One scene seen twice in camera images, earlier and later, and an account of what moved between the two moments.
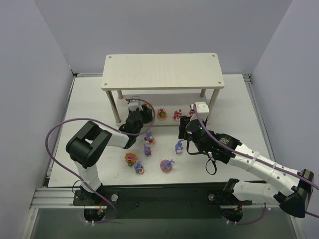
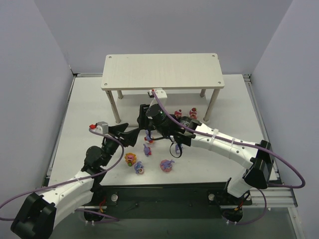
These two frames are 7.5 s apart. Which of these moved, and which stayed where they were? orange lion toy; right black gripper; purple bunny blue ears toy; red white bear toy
Moved: right black gripper
Stayed: purple bunny blue ears toy; orange lion toy; red white bear toy
